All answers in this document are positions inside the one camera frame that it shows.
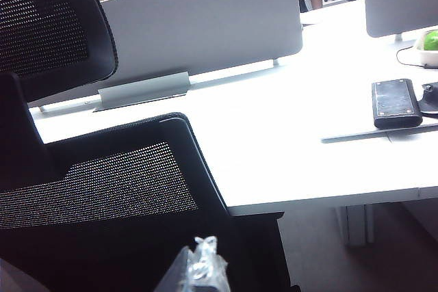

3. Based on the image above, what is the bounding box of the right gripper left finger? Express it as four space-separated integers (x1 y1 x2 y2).
153 246 193 292

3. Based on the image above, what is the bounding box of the wide grey desk divider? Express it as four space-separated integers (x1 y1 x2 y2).
27 0 305 112

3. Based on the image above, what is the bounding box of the grey cable tray flap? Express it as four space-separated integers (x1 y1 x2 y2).
92 70 191 113

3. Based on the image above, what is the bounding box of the black leather case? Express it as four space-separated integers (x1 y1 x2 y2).
371 78 424 130

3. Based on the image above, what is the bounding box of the thin black cable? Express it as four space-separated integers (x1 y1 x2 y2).
396 44 429 68

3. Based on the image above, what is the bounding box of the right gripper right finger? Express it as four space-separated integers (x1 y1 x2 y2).
186 235 229 292

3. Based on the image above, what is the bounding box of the green and white desk gadget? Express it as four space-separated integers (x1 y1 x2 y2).
413 27 438 70

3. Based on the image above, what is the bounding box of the thin white desk mat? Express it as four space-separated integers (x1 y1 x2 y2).
320 122 438 144

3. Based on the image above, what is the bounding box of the black computer mouse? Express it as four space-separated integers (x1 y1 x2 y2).
418 81 438 116

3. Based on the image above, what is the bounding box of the black mesh office chair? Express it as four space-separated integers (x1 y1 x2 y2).
0 0 301 292

